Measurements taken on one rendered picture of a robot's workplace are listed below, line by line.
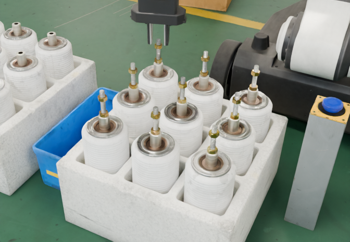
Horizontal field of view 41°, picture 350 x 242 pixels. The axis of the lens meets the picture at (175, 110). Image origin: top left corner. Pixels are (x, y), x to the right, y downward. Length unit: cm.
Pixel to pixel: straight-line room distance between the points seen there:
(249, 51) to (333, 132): 47
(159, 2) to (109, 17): 100
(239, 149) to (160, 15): 34
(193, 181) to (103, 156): 20
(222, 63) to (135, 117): 42
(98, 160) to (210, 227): 26
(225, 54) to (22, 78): 57
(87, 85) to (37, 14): 81
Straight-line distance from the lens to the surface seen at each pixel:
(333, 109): 95
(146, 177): 92
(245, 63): 134
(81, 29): 193
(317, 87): 131
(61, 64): 128
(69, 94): 128
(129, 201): 95
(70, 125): 125
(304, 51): 113
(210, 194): 88
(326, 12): 115
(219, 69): 136
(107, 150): 95
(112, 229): 105
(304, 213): 112
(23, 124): 116
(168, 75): 113
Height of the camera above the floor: 85
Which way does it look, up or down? 36 degrees down
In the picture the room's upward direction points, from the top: 2 degrees clockwise
